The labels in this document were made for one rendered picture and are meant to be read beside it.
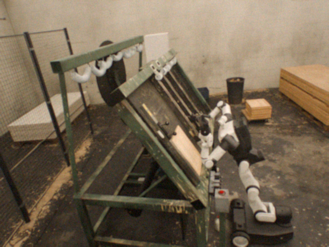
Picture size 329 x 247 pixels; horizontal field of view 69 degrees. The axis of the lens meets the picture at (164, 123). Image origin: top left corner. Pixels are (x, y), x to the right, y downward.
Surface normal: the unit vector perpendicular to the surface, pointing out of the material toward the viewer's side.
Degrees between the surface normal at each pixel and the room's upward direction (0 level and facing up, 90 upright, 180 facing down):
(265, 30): 90
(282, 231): 0
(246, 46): 90
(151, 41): 90
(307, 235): 0
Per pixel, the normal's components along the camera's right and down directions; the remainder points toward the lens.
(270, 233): -0.11, -0.91
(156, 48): -0.05, 0.41
